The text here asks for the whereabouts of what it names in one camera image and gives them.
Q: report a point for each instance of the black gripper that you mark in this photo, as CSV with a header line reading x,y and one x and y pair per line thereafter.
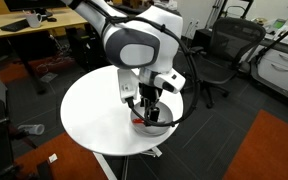
x,y
149,95

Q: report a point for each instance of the red capped white marker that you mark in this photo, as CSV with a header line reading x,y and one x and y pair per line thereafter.
x,y
138,121

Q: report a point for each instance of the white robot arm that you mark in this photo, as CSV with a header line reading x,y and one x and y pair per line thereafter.
x,y
142,47

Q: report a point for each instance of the white bowl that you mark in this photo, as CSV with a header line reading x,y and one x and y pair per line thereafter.
x,y
149,127

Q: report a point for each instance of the white table base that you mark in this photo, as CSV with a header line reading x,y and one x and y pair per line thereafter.
x,y
114,168

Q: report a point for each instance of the black computer tower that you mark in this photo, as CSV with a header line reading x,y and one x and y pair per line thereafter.
x,y
84,48

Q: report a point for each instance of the black mesh office chair right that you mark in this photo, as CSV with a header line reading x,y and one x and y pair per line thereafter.
x,y
230,39

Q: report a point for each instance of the small white card on floor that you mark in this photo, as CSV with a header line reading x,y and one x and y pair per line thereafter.
x,y
52,158

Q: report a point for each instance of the clear plastic bottle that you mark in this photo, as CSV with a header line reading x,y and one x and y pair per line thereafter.
x,y
35,129

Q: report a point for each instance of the light wooden desk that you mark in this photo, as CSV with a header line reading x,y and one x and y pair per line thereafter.
x,y
65,18

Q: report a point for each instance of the black tripod pole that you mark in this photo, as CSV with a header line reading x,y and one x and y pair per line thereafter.
x,y
263,51

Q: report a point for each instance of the black computer mouse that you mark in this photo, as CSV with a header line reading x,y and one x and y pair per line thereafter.
x,y
51,19

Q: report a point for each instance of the white drawer cabinet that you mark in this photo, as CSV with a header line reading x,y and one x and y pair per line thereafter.
x,y
273,66

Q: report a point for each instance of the white mug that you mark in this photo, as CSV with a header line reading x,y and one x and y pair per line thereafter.
x,y
34,20

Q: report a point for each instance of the black keyboard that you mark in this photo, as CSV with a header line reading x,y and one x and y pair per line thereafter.
x,y
15,26

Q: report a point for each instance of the black monitor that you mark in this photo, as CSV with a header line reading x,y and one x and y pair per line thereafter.
x,y
19,5

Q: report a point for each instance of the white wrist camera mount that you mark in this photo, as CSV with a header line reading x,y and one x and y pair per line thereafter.
x,y
129,81

